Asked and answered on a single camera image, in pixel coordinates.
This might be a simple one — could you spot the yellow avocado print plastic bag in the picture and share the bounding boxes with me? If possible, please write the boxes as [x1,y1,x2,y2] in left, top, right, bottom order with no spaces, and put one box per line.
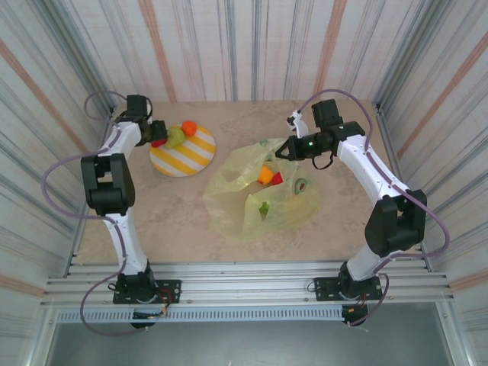
[202,137,322,241]

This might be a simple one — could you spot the green pear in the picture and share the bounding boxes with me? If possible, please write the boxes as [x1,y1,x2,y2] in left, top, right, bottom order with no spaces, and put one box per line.
[164,127,187,149]

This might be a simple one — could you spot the yellow white striped plate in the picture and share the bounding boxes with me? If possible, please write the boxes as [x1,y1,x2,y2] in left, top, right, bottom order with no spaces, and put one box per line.
[149,124,217,178]

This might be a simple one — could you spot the thin black cable loop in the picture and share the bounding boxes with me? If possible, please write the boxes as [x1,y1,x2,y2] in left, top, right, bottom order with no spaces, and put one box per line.
[311,151,333,171]

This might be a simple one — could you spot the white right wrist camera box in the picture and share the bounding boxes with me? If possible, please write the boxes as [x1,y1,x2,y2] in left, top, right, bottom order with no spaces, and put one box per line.
[286,111,308,139]

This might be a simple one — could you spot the metal side frame rail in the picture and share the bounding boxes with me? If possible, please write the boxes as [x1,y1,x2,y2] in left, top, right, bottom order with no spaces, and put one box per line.
[373,101,434,272]
[63,102,117,278]

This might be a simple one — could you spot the aluminium rail frame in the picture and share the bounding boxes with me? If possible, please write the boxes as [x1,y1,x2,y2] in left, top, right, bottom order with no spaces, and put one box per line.
[40,261,457,310]

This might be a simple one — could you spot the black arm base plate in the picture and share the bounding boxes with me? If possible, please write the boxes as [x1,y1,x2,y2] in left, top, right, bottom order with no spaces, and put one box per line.
[113,279,182,305]
[313,276,384,302]

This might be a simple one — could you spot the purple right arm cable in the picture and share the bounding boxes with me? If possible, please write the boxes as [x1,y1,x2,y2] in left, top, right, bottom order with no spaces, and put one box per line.
[297,88,451,328]

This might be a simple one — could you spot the perforated grey cable tray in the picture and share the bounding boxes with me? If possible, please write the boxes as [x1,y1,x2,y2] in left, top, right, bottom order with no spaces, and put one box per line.
[55,307,344,324]

